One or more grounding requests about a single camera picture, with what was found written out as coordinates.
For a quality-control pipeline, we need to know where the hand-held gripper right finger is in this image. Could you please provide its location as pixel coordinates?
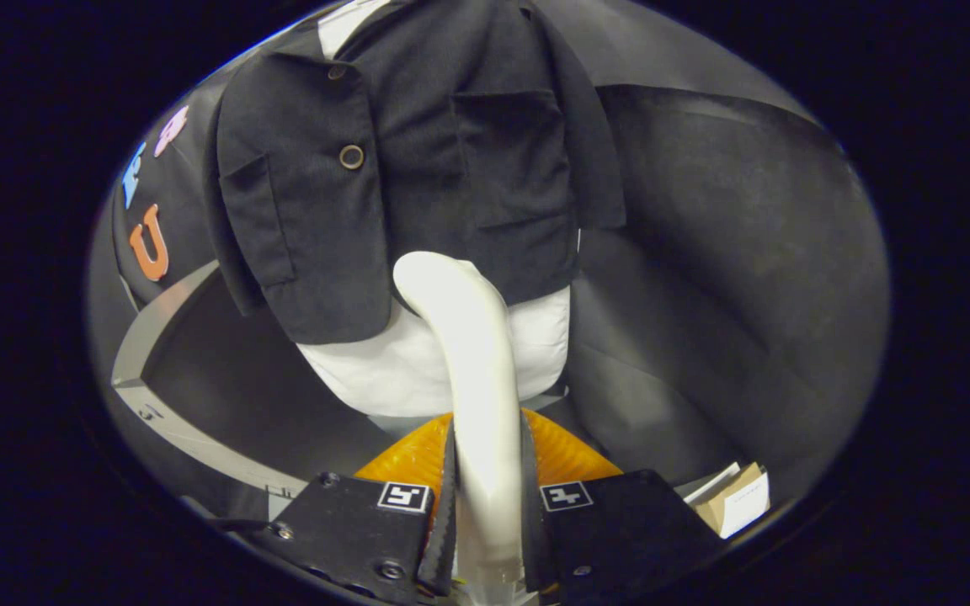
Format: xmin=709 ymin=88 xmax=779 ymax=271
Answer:
xmin=521 ymin=410 xmax=726 ymax=603

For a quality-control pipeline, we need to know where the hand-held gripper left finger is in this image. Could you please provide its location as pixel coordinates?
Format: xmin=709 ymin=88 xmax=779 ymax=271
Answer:
xmin=251 ymin=412 xmax=459 ymax=606

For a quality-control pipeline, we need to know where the white garment steamer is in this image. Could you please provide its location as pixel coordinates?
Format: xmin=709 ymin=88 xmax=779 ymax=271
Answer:
xmin=392 ymin=251 xmax=536 ymax=606

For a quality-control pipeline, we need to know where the black jacket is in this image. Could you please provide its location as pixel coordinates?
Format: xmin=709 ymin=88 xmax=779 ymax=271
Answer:
xmin=205 ymin=0 xmax=627 ymax=346

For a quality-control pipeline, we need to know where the white mannequin torso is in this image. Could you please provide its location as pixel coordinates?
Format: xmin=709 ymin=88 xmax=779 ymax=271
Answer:
xmin=296 ymin=0 xmax=574 ymax=419

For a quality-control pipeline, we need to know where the white and brown cardboard box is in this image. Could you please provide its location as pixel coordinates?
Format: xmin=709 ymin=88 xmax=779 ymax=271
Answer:
xmin=679 ymin=461 xmax=772 ymax=540

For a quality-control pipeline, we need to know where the black backdrop cloth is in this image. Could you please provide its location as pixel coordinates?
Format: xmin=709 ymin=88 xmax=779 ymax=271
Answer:
xmin=85 ymin=0 xmax=892 ymax=523

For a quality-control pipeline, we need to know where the grey cabinet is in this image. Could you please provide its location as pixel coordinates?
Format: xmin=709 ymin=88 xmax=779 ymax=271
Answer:
xmin=110 ymin=259 xmax=385 ymax=518

